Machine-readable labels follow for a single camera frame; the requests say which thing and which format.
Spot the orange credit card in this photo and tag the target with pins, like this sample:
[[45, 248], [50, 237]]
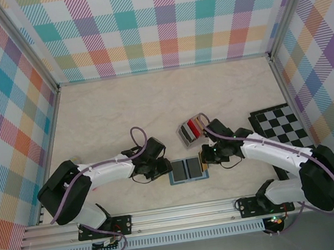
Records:
[[198, 119], [203, 164]]

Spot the black credit card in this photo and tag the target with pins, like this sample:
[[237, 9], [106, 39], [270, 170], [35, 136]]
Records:
[[194, 167], [179, 170]]

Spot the silver box of coloured blocks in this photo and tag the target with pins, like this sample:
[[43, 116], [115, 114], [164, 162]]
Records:
[[185, 138]]

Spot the teal tray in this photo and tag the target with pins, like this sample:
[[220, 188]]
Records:
[[189, 180]]

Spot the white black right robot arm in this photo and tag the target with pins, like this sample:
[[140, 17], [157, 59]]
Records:
[[272, 149]]

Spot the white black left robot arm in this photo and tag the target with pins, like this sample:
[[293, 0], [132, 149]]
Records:
[[108, 171]]

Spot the red credit card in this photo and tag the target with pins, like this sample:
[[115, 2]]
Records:
[[192, 127]]

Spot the black grey checkerboard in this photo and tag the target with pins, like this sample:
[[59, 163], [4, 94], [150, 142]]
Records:
[[277, 122]]

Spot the right controller circuit board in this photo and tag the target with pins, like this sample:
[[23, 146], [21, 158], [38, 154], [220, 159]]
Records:
[[276, 221]]

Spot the controller circuit board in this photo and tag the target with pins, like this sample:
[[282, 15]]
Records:
[[107, 245], [276, 221]]

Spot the left controller circuit board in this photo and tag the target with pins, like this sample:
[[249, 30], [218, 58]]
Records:
[[107, 245]]

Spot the aluminium mounting rail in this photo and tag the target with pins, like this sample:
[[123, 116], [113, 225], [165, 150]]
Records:
[[181, 214]]

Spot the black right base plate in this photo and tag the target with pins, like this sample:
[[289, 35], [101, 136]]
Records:
[[247, 207]]

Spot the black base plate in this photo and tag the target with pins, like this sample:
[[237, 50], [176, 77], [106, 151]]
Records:
[[123, 224], [247, 207]]

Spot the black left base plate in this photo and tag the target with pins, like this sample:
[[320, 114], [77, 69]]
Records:
[[123, 224]]

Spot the aluminium floor rail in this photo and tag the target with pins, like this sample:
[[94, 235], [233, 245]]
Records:
[[162, 69], [51, 143], [284, 85]]

